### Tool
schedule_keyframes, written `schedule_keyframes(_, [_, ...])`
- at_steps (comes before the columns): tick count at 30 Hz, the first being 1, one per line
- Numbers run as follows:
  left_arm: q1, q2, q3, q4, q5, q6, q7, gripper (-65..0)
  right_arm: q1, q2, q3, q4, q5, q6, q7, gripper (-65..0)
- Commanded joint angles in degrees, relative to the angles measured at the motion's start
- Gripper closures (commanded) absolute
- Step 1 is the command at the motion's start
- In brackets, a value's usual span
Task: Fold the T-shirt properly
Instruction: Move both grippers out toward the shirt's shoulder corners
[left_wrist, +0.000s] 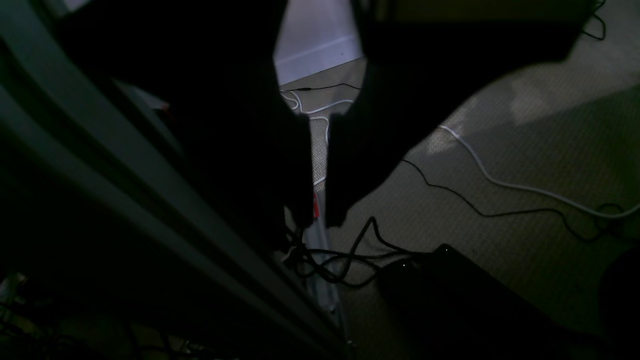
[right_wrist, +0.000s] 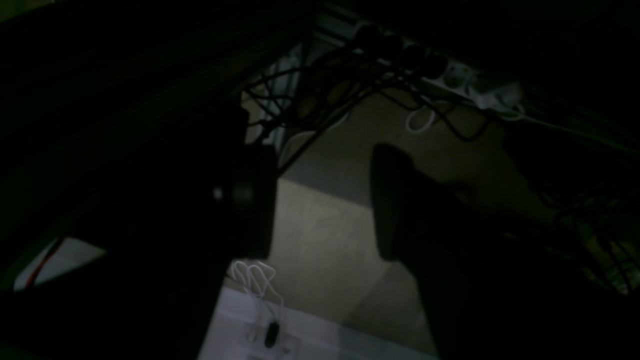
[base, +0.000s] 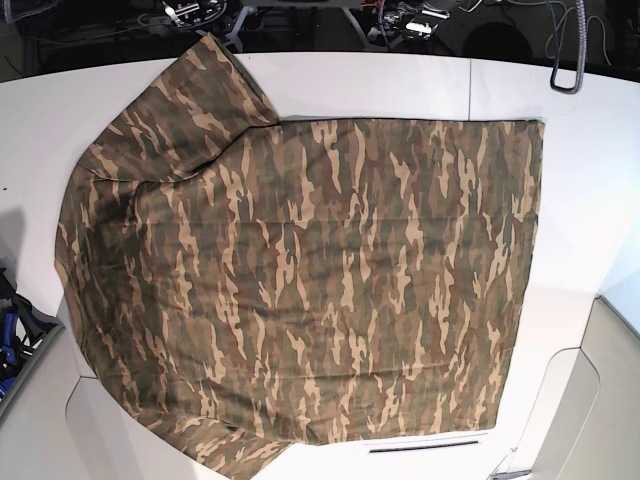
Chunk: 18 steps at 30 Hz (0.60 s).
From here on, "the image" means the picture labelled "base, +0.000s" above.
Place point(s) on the camouflage T-shirt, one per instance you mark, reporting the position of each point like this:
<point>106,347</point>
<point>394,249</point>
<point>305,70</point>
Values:
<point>239,283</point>

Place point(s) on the black robot arm, image right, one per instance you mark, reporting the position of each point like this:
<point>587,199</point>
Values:
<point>403,19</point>

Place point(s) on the black robot arm, image left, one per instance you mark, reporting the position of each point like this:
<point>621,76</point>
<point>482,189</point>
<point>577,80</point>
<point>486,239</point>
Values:
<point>194,14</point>

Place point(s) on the grey bin with blue items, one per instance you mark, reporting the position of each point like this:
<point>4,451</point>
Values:
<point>26,334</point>

